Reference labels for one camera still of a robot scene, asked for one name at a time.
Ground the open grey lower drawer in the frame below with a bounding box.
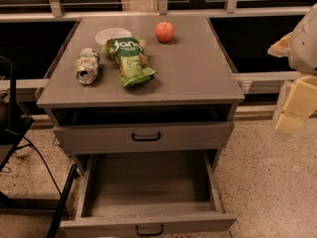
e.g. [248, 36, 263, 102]
[60, 151, 236, 238]

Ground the red apple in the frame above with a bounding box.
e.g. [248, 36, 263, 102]
[155, 22, 174, 43]

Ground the black cable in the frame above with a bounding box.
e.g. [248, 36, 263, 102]
[14, 136, 63, 196]

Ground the crushed silver soda can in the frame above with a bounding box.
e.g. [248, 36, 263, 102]
[75, 48, 100, 84]

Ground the black drawer handle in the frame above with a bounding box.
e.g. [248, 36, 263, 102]
[131, 132, 161, 142]
[135, 224, 164, 238]

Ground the grey drawer cabinet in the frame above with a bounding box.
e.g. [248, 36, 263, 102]
[35, 14, 246, 171]

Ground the black lower drawer handle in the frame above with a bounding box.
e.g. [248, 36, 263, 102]
[135, 224, 164, 238]

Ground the white bowl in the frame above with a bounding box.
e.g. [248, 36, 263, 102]
[95, 28, 132, 45]

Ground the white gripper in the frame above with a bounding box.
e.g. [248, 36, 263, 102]
[267, 4, 317, 136]

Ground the black upper drawer handle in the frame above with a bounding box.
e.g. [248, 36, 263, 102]
[131, 132, 161, 142]

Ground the green rice chip bag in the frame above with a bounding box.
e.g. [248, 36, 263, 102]
[102, 37, 157, 87]

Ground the metal window railing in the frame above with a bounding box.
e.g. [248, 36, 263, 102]
[0, 0, 317, 22]

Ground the grey upper drawer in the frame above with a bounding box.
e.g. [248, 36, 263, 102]
[53, 121, 234, 155]

